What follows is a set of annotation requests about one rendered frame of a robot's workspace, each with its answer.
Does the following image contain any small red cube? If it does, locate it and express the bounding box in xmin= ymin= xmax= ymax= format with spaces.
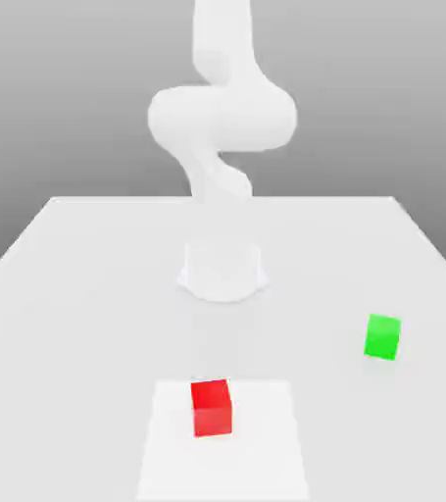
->
xmin=189 ymin=377 xmax=234 ymax=438

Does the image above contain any small green cube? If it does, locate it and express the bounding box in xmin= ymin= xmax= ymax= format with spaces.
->
xmin=363 ymin=313 xmax=403 ymax=362

